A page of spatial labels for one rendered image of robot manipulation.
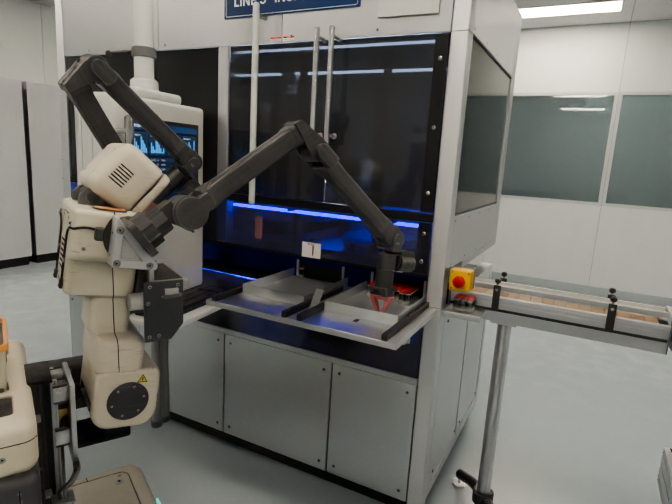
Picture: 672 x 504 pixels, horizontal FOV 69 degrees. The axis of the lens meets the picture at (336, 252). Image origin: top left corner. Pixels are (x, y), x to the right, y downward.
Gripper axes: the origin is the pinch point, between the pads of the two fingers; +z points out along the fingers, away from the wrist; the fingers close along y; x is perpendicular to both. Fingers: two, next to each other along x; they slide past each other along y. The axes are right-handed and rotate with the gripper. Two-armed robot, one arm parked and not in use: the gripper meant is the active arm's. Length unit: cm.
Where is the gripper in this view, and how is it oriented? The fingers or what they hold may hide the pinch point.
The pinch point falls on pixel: (379, 315)
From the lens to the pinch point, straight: 156.4
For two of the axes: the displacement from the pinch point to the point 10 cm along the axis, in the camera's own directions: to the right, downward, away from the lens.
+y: 4.5, 0.2, 8.9
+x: -8.8, -1.4, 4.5
